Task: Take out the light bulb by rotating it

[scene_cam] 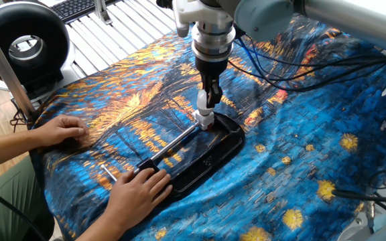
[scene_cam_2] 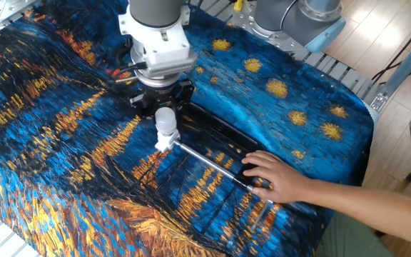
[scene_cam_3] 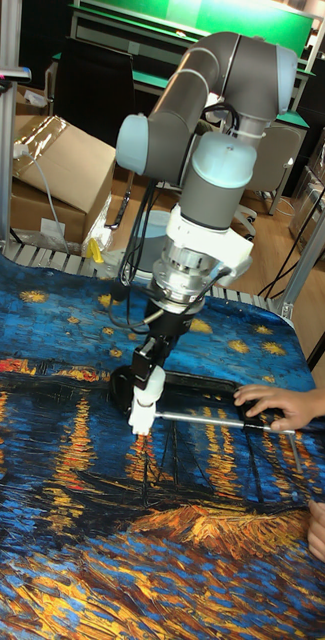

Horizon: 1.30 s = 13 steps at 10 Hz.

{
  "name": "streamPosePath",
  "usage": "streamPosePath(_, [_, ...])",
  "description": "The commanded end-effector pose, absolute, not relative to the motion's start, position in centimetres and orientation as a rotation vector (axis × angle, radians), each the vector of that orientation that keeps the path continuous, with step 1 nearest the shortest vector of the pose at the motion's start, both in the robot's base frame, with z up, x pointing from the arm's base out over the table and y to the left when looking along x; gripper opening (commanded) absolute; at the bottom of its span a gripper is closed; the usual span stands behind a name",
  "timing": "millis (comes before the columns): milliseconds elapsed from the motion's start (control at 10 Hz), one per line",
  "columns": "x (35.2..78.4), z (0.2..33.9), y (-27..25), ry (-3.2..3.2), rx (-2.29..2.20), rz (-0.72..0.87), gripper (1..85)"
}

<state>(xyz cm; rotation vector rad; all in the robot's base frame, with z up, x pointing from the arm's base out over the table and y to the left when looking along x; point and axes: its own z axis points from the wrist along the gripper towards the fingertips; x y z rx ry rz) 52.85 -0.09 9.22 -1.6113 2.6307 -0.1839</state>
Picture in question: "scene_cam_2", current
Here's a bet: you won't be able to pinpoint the person's right forearm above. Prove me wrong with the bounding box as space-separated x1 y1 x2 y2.
305 178 411 251

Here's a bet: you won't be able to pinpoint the metal lamp stand with socket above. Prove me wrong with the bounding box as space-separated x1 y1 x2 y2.
173 102 278 232

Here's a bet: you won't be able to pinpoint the aluminium frame post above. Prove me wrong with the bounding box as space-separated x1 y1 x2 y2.
380 21 411 101

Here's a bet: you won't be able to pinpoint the metal corner bracket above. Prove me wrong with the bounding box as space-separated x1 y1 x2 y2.
369 91 389 114

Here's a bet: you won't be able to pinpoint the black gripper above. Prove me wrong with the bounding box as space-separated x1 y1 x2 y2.
129 79 196 119

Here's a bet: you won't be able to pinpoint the green trousers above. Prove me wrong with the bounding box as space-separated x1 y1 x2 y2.
314 209 399 257

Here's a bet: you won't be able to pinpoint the white bulb socket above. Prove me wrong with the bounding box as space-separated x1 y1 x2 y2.
154 128 181 153

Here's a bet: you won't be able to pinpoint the thin black floor cable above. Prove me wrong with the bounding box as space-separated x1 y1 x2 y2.
371 10 411 85

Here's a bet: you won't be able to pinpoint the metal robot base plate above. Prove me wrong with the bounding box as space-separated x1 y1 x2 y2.
223 0 323 64

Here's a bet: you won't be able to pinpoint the white light bulb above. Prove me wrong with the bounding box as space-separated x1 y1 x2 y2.
154 106 178 136

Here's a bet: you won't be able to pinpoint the white wrist sensor mount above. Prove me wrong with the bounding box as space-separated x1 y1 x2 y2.
118 3 198 79

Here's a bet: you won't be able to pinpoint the perforated metal plate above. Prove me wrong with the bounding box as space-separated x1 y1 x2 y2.
0 0 41 31

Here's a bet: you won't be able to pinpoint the starry night painting tablecloth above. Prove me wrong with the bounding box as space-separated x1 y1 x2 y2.
0 0 375 257

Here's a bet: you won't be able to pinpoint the person's right hand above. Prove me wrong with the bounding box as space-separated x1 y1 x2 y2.
240 149 315 204

